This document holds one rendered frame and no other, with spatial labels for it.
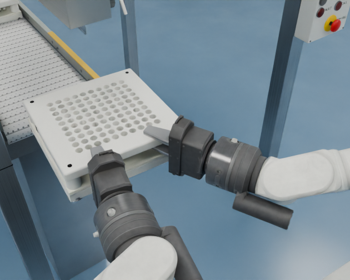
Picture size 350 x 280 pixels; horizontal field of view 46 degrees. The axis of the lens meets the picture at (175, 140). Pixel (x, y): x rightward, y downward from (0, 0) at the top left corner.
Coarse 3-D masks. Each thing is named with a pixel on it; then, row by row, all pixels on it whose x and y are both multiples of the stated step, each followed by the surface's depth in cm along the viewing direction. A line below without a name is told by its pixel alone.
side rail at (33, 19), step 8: (24, 8) 141; (24, 16) 143; (32, 16) 136; (32, 24) 138; (40, 24) 132; (40, 32) 134; (48, 40) 130; (64, 56) 122; (72, 64) 119; (80, 72) 116
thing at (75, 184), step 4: (72, 180) 71; (76, 180) 71; (80, 180) 72; (68, 184) 72; (72, 184) 72; (76, 184) 72; (80, 184) 73; (68, 188) 73; (72, 188) 72; (76, 188) 72
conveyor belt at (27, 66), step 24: (0, 24) 140; (24, 24) 140; (0, 48) 128; (24, 48) 128; (48, 48) 128; (0, 72) 118; (24, 72) 118; (48, 72) 118; (72, 72) 118; (0, 96) 109; (24, 96) 109; (0, 120) 102; (24, 120) 102
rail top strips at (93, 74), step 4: (48, 32) 127; (52, 32) 127; (52, 36) 126; (56, 36) 126; (56, 40) 124; (60, 40) 124; (60, 44) 122; (64, 44) 122; (64, 48) 120; (68, 48) 120; (68, 52) 118; (72, 52) 118; (72, 56) 117; (76, 56) 117; (76, 60) 115; (80, 60) 115; (80, 64) 114; (84, 64) 114; (84, 68) 112; (88, 68) 112; (88, 72) 111; (92, 72) 111; (92, 76) 109; (96, 76) 109
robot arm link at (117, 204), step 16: (96, 160) 65; (112, 160) 65; (96, 176) 65; (112, 176) 64; (96, 192) 67; (112, 192) 63; (128, 192) 64; (112, 208) 60; (128, 208) 60; (144, 208) 61; (96, 224) 62
